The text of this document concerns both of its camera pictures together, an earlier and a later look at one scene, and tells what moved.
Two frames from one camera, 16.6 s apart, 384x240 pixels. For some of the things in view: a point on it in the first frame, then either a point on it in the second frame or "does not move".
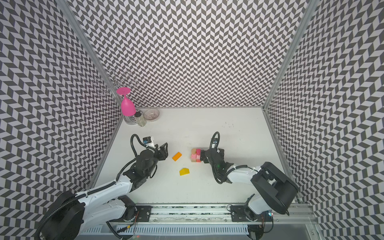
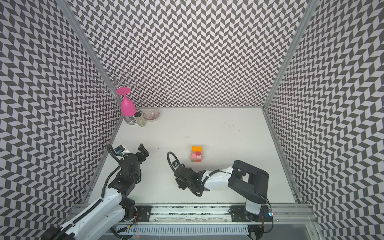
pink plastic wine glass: x=128 y=107 does not move
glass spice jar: x=140 y=118 does not move
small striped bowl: x=151 y=114 does not move
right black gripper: x=206 y=154 -> x=181 y=176
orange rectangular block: x=176 y=156 -> x=197 y=148
